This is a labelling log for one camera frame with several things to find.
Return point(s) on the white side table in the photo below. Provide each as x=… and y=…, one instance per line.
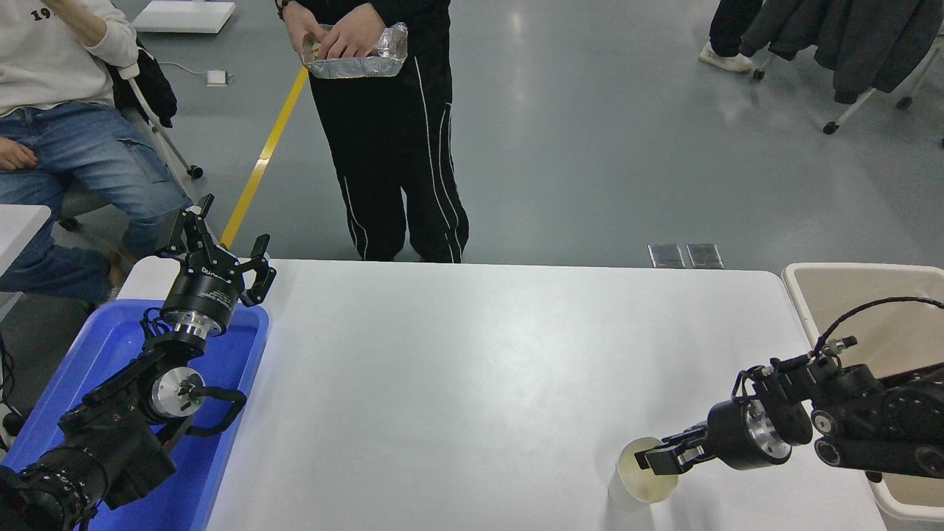
x=18, y=228

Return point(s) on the person's left hand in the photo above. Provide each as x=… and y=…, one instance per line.
x=358, y=29

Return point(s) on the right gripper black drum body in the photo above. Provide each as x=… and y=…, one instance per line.
x=729, y=439

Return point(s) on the person's right forearm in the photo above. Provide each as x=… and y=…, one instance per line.
x=289, y=7

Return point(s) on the person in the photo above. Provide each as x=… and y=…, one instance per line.
x=81, y=155
x=730, y=26
x=391, y=147

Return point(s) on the white-framed wheeled chair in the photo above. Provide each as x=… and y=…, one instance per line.
x=166, y=140

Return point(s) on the white paper cup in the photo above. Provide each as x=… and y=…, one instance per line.
x=625, y=490

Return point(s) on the flat white board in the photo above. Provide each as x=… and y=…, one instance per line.
x=184, y=15

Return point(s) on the dark grey coat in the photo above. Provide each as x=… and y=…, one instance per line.
x=877, y=44
x=793, y=26

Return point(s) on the black jacket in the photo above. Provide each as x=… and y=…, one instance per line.
x=151, y=85

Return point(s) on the person's left forearm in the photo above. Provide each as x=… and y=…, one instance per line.
x=110, y=40

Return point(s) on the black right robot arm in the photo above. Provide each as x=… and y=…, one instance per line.
x=877, y=424

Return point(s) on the metal floor socket plate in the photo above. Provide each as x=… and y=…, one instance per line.
x=705, y=256
x=667, y=256

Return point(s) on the silver foil tray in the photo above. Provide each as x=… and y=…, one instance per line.
x=369, y=66

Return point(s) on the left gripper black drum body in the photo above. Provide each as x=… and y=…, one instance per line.
x=205, y=291

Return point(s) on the person's right hand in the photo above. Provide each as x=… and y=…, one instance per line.
x=304, y=33
x=15, y=156

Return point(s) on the blue plastic tray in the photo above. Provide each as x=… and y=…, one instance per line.
x=228, y=361

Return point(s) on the yellow floor tape strip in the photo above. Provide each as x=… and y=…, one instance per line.
x=262, y=162

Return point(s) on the large pale bin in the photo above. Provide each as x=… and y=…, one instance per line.
x=863, y=302

